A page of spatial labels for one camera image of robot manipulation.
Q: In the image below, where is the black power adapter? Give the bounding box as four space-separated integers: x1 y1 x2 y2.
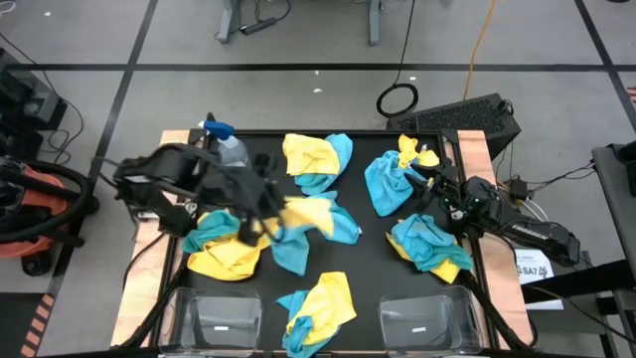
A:
506 177 530 201

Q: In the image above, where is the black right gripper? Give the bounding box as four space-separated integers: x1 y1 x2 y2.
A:
404 168 482 224

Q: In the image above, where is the wooden table side board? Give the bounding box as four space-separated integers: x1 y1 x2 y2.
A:
443 129 536 349
109 129 206 348

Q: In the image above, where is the black equipment stack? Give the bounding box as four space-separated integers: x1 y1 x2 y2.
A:
0 47 69 161

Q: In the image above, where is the black cable bundle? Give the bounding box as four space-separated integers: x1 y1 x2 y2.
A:
118 238 193 349
459 270 538 352

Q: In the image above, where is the black coiled cable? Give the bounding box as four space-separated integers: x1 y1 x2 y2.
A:
375 0 420 119

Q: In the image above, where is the black table frame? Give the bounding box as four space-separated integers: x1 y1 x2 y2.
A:
148 127 501 358

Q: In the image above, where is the gray desk leg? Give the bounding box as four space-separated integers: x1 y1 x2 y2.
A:
214 0 242 45
366 0 384 47

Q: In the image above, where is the clear plastic bin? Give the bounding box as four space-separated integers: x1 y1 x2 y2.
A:
377 284 485 356
157 286 264 357

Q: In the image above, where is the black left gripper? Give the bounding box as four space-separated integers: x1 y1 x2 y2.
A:
226 173 288 249

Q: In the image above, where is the yellow cable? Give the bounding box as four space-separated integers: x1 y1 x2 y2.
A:
461 0 500 102

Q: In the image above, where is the orange and black vacuum cleaner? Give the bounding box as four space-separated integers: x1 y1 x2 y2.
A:
0 154 100 277

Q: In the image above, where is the white paper sign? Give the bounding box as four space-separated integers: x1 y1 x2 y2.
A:
513 248 565 311

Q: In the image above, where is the black power strip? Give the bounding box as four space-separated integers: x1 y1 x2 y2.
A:
239 17 277 37

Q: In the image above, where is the spray bottle with blue trigger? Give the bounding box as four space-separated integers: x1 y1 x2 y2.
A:
197 120 249 168

